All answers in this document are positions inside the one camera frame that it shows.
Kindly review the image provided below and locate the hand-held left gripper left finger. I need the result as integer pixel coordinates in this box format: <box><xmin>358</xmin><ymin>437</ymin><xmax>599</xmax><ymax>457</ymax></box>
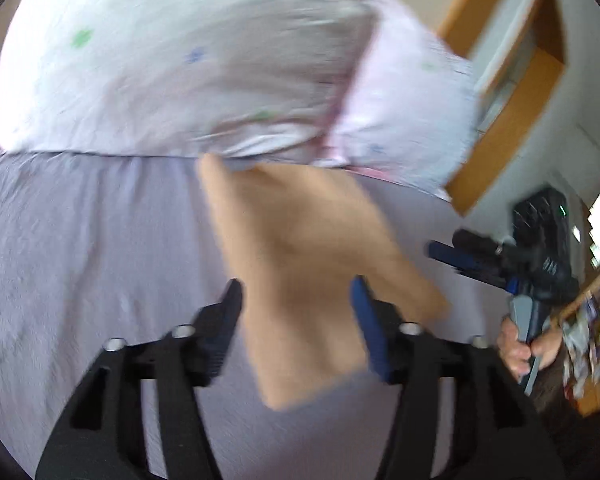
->
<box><xmin>35</xmin><ymin>279</ymin><xmax>244</xmax><ymax>480</ymax></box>

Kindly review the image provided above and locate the person's right hand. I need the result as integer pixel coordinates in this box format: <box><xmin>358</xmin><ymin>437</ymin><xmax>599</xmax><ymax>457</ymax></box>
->
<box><xmin>496</xmin><ymin>314</ymin><xmax>563</xmax><ymax>381</ymax></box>

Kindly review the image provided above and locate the lavender bed sheet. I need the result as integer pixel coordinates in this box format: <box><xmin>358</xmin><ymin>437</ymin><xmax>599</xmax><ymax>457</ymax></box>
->
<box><xmin>0</xmin><ymin>150</ymin><xmax>511</xmax><ymax>480</ymax></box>

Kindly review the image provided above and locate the tan small cloth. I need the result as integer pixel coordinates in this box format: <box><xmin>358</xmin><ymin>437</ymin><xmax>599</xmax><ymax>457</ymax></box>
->
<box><xmin>199</xmin><ymin>153</ymin><xmax>450</xmax><ymax>412</ymax></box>

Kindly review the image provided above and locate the pink star-print pillow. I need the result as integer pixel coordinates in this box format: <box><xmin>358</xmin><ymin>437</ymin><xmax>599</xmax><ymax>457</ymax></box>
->
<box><xmin>314</xmin><ymin>0</ymin><xmax>480</xmax><ymax>203</ymax></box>

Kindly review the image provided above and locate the wooden shelf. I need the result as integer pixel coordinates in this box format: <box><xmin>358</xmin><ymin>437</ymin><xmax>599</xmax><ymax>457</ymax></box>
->
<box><xmin>550</xmin><ymin>260</ymin><xmax>600</xmax><ymax>418</ymax></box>

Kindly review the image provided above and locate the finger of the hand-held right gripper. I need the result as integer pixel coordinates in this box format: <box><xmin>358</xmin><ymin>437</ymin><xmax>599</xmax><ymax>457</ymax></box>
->
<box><xmin>427</xmin><ymin>228</ymin><xmax>512</xmax><ymax>292</ymax></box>

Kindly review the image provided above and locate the white star-print pillow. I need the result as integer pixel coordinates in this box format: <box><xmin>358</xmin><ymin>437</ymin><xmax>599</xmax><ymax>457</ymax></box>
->
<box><xmin>0</xmin><ymin>0</ymin><xmax>381</xmax><ymax>159</ymax></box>

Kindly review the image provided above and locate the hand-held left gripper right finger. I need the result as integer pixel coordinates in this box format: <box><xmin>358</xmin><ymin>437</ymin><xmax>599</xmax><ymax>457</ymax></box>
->
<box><xmin>350</xmin><ymin>276</ymin><xmax>566</xmax><ymax>480</ymax></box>

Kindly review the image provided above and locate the wooden door frame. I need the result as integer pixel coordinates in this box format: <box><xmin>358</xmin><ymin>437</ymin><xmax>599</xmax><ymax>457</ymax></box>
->
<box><xmin>436</xmin><ymin>0</ymin><xmax>567</xmax><ymax>217</ymax></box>

